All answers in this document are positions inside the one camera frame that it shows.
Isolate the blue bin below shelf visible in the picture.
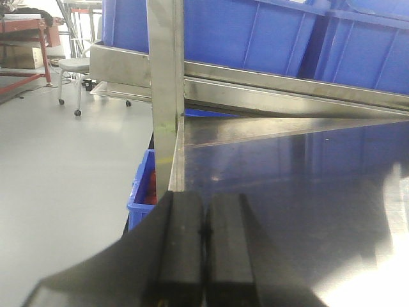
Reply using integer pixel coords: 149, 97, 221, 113
126, 149, 155, 232

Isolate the cardboard box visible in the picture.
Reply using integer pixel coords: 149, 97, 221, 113
1, 45, 43, 69

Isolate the white rolling chair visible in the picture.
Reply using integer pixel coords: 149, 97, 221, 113
57, 15, 103, 116

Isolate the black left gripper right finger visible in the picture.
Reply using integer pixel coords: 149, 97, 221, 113
206, 194, 324, 306

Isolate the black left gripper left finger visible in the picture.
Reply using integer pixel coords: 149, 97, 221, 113
23, 191, 204, 306

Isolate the red metal frame table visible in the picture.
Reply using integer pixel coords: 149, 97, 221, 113
1, 17, 61, 95

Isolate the stainless steel shelf rack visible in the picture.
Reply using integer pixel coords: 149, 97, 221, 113
89, 0, 409, 205

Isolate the blue bin upper middle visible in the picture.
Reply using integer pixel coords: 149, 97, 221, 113
298, 1, 408, 95

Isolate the blue bin upper left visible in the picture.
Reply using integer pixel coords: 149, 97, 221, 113
102, 1, 330, 77

